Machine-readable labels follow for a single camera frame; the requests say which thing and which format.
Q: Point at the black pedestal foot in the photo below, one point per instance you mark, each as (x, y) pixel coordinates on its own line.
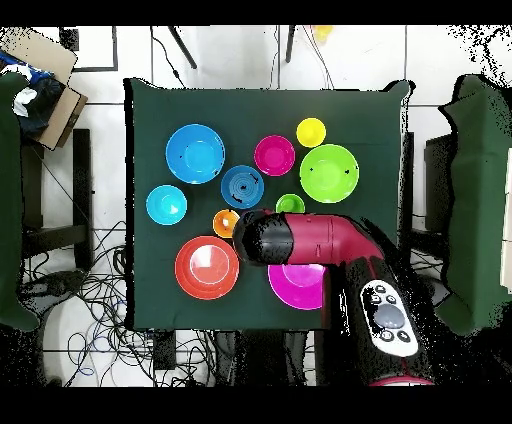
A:
(56, 284)

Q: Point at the green bowl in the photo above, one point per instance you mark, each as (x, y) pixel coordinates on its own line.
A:
(328, 173)

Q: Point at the small turquoise bowl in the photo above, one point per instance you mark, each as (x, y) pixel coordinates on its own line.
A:
(166, 204)

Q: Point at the orange-red bowl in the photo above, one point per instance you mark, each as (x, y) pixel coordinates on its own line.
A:
(206, 267)

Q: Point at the cardboard box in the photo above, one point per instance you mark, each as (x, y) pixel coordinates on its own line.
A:
(60, 116)

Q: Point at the ribbed blue bowl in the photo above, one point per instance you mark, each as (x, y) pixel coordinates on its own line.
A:
(232, 180)

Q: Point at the black tripod leg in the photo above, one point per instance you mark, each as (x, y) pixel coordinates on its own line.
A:
(290, 44)
(182, 46)

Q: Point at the green cup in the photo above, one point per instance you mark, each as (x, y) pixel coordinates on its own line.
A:
(290, 203)

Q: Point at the small red bowl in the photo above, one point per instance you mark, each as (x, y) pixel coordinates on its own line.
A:
(274, 155)

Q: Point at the green cloth side table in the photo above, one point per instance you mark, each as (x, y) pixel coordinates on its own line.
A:
(480, 200)
(8, 180)

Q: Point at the large blue bowl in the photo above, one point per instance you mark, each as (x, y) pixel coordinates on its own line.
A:
(195, 154)

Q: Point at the dark green table cloth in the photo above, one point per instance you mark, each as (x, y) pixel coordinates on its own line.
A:
(256, 112)

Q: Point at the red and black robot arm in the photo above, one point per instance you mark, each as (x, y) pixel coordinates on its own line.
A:
(320, 240)

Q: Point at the orange cup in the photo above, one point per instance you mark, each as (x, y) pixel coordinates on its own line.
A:
(223, 224)

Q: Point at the yellow cup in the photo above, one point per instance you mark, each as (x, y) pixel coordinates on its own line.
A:
(310, 132)

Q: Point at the yellow object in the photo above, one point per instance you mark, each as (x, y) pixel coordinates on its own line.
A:
(322, 32)

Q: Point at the black stool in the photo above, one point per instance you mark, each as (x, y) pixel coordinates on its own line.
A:
(82, 180)

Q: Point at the bundle of clothes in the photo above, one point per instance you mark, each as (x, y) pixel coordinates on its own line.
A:
(40, 100)

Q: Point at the large pink bowl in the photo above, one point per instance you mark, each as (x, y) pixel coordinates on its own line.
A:
(296, 292)

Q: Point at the black square frame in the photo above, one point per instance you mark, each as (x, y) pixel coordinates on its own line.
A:
(115, 48)

